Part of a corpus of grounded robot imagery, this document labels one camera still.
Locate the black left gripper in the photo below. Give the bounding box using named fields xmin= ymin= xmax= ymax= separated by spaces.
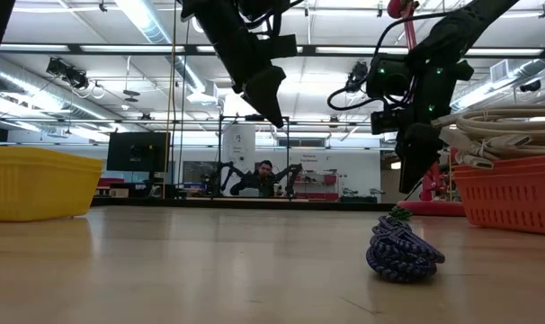
xmin=182 ymin=0 xmax=288 ymax=130

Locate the black table edge rail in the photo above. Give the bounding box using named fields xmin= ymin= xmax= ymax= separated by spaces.
xmin=90 ymin=196 xmax=398 ymax=212

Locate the white air vent unit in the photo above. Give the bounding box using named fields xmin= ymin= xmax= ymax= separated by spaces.
xmin=488 ymin=58 xmax=523 ymax=85

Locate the yellow plastic basket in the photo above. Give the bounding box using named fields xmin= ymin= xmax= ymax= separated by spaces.
xmin=0 ymin=146 xmax=105 ymax=222

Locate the yellow hanging cord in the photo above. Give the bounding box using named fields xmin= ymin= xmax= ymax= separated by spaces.
xmin=163 ymin=0 xmax=178 ymax=199

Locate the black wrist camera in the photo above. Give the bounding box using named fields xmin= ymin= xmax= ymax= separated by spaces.
xmin=266 ymin=33 xmax=299 ymax=60
xmin=370 ymin=109 xmax=411 ymax=136

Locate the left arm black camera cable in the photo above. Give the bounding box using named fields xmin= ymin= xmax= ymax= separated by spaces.
xmin=254 ymin=0 xmax=306 ymax=37

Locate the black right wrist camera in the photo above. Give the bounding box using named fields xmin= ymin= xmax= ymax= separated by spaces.
xmin=370 ymin=109 xmax=411 ymax=136

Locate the silver ventilation duct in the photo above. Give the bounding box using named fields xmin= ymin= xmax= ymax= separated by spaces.
xmin=114 ymin=0 xmax=222 ymax=107
xmin=0 ymin=53 xmax=125 ymax=134

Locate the orange plastic basket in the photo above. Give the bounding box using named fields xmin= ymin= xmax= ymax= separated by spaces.
xmin=451 ymin=155 xmax=545 ymax=237

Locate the person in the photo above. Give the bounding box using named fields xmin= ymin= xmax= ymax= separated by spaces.
xmin=229 ymin=159 xmax=282 ymax=199

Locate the blue braided USB cable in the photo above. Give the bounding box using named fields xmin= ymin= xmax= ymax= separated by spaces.
xmin=365 ymin=214 xmax=447 ymax=284

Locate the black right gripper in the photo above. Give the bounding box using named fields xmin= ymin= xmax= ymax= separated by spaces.
xmin=395 ymin=60 xmax=458 ymax=194

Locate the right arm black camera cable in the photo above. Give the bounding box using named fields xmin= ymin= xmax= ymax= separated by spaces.
xmin=326 ymin=11 xmax=453 ymax=113

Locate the green braided USB cable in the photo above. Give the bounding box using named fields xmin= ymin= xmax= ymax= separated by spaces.
xmin=388 ymin=205 xmax=414 ymax=221

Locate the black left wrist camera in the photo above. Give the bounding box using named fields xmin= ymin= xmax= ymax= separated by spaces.
xmin=266 ymin=33 xmax=299 ymax=60

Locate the black computer monitor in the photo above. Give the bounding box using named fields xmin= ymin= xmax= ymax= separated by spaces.
xmin=105 ymin=130 xmax=171 ymax=173

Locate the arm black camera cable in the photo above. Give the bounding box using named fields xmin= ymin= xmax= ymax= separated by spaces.
xmin=326 ymin=11 xmax=453 ymax=113
xmin=254 ymin=0 xmax=306 ymax=37

